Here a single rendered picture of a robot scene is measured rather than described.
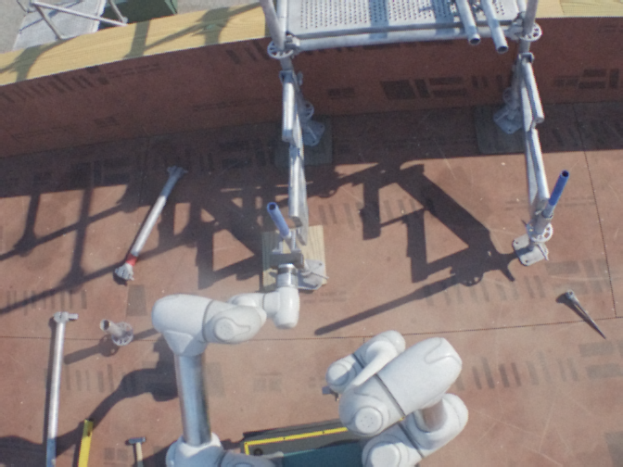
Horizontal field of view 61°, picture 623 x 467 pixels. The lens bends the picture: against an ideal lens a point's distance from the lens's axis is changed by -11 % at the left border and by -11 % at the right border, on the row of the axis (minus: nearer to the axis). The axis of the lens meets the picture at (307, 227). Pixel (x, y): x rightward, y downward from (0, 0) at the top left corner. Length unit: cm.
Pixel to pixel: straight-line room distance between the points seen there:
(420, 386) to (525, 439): 137
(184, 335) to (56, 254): 181
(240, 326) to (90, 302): 166
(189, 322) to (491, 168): 186
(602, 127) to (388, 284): 147
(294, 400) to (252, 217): 96
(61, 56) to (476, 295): 243
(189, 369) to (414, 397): 77
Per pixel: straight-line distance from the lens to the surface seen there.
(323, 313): 277
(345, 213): 293
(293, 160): 263
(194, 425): 198
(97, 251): 330
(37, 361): 333
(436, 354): 139
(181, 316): 174
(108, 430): 303
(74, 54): 316
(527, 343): 275
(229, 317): 167
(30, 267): 354
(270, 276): 285
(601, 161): 320
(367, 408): 134
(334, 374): 189
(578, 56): 303
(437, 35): 255
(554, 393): 274
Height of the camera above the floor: 264
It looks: 65 degrees down
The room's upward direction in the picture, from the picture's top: 24 degrees counter-clockwise
